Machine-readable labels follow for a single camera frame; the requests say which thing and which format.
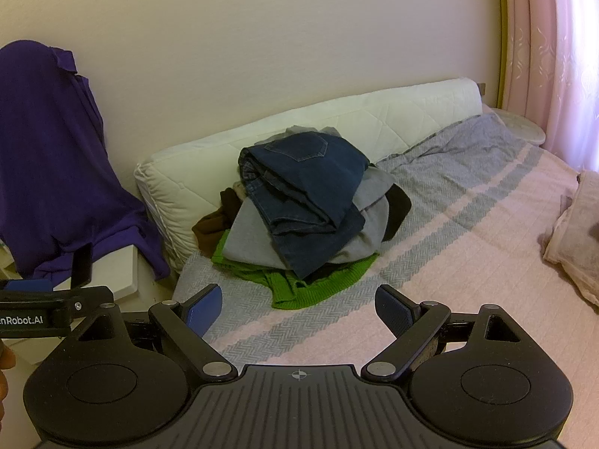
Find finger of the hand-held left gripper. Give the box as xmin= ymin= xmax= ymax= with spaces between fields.
xmin=0 ymin=280 xmax=51 ymax=291
xmin=70 ymin=243 xmax=93 ymax=288

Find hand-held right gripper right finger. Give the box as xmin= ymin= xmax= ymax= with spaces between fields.
xmin=362 ymin=284 xmax=527 ymax=382

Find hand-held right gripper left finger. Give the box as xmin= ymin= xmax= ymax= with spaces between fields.
xmin=70 ymin=284 xmax=237 ymax=382

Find grey sweatshirt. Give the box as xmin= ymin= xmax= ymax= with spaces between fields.
xmin=221 ymin=168 xmax=396 ymax=267

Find blue denim jeans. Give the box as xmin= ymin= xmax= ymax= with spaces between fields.
xmin=238 ymin=132 xmax=370 ymax=280

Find person's left hand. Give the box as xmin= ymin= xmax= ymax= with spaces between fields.
xmin=0 ymin=343 xmax=16 ymax=424

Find white nightstand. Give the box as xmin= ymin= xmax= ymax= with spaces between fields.
xmin=0 ymin=238 xmax=141 ymax=366

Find brown garment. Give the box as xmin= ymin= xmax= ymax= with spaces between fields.
xmin=192 ymin=187 xmax=244 ymax=258

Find pink grey striped blanket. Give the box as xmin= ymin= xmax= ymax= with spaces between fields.
xmin=172 ymin=113 xmax=599 ymax=422

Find green knit sweater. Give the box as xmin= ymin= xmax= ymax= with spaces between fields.
xmin=212 ymin=231 xmax=379 ymax=310

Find purple polo shirt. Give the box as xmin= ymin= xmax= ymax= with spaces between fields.
xmin=0 ymin=40 xmax=171 ymax=281

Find white quilted bolster cushion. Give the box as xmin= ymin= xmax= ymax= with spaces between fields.
xmin=134 ymin=77 xmax=484 ymax=272

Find pink crumpled cloth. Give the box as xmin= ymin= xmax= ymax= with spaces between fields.
xmin=542 ymin=171 xmax=599 ymax=314

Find white round side table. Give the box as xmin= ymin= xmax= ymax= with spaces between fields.
xmin=487 ymin=107 xmax=546 ymax=148

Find pink curtain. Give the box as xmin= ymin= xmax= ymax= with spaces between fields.
xmin=503 ymin=0 xmax=599 ymax=174

